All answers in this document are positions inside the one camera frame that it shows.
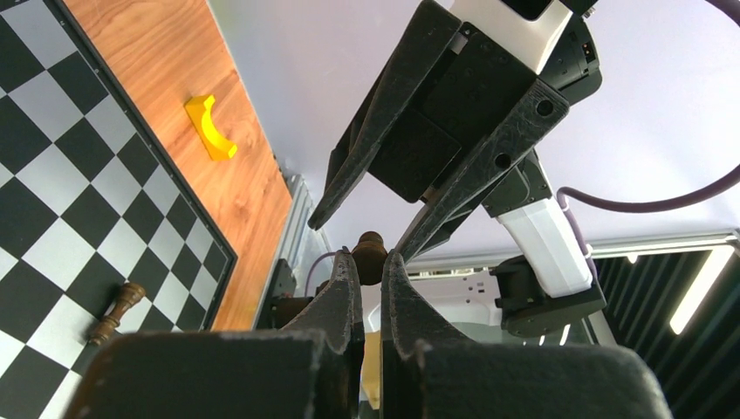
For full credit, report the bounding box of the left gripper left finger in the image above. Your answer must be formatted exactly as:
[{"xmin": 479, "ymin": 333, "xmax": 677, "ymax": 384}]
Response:
[{"xmin": 65, "ymin": 250, "xmax": 365, "ymax": 418}]

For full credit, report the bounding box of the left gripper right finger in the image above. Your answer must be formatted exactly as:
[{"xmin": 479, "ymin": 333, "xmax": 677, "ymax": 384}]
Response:
[{"xmin": 380, "ymin": 251, "xmax": 671, "ymax": 418}]

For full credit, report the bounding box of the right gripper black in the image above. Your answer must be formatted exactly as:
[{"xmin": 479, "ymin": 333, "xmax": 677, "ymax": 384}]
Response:
[{"xmin": 308, "ymin": 1, "xmax": 570, "ymax": 262}]

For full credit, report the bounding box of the dark brown chess piece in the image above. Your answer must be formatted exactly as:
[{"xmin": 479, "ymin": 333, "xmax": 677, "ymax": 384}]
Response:
[
  {"xmin": 352, "ymin": 231, "xmax": 387, "ymax": 286},
  {"xmin": 87, "ymin": 282, "xmax": 146, "ymax": 346}
]

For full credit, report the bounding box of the folding chess board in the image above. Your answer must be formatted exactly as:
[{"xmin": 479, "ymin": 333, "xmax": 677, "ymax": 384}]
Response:
[{"xmin": 1, "ymin": 1, "xmax": 235, "ymax": 418}]

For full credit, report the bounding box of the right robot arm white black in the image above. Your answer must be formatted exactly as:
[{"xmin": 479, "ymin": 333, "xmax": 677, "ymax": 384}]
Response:
[{"xmin": 308, "ymin": 1, "xmax": 606, "ymax": 337}]

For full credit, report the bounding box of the yellow plastic block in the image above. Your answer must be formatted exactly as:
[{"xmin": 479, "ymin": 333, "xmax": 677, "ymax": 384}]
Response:
[{"xmin": 184, "ymin": 94, "xmax": 237, "ymax": 161}]

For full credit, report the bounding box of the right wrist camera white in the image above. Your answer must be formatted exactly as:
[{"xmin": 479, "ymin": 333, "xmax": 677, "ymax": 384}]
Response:
[{"xmin": 440, "ymin": 0, "xmax": 573, "ymax": 74}]

